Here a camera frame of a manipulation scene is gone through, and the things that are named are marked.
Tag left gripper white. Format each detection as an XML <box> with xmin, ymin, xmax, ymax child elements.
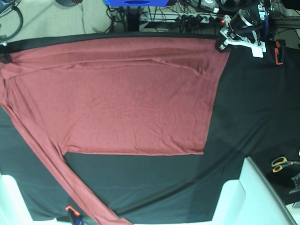
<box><xmin>215</xmin><ymin>15</ymin><xmax>266</xmax><ymax>57</ymax></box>

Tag red long-sleeve T-shirt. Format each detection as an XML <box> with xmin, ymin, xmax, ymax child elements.
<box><xmin>0</xmin><ymin>37</ymin><xmax>229</xmax><ymax>225</ymax></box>

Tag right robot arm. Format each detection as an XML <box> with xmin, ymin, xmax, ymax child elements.
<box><xmin>0</xmin><ymin>0</ymin><xmax>23</xmax><ymax>64</ymax></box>

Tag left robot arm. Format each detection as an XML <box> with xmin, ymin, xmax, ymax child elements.
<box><xmin>215</xmin><ymin>0</ymin><xmax>275</xmax><ymax>58</ymax></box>

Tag orange and black clamp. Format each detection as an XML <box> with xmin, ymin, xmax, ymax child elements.
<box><xmin>274</xmin><ymin>39</ymin><xmax>286</xmax><ymax>65</ymax></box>

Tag blue plastic bin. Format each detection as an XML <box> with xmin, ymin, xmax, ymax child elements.
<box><xmin>104</xmin><ymin>0</ymin><xmax>168</xmax><ymax>7</ymax></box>

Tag white foam block left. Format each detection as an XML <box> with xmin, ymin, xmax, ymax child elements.
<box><xmin>0</xmin><ymin>175</ymin><xmax>57</xmax><ymax>225</ymax></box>

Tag white foam block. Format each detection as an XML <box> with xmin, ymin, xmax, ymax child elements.
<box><xmin>0</xmin><ymin>175</ymin><xmax>57</xmax><ymax>225</ymax></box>
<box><xmin>211</xmin><ymin>157</ymin><xmax>297</xmax><ymax>225</ymax></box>

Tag white foam block right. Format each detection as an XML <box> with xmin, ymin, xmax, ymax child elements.
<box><xmin>211</xmin><ymin>157</ymin><xmax>297</xmax><ymax>225</ymax></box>

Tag orange clamp at bottom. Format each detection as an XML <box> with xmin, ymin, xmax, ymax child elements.
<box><xmin>65</xmin><ymin>205</ymin><xmax>80</xmax><ymax>217</ymax></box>

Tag blue clamp on frame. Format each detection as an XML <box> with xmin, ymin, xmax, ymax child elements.
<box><xmin>262</xmin><ymin>17</ymin><xmax>274</xmax><ymax>41</ymax></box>

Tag yellow-handled scissors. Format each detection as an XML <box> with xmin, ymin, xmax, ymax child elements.
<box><xmin>271</xmin><ymin>157</ymin><xmax>300</xmax><ymax>173</ymax></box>

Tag black metal bracket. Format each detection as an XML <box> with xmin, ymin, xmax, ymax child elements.
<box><xmin>289</xmin><ymin>173</ymin><xmax>300</xmax><ymax>195</ymax></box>

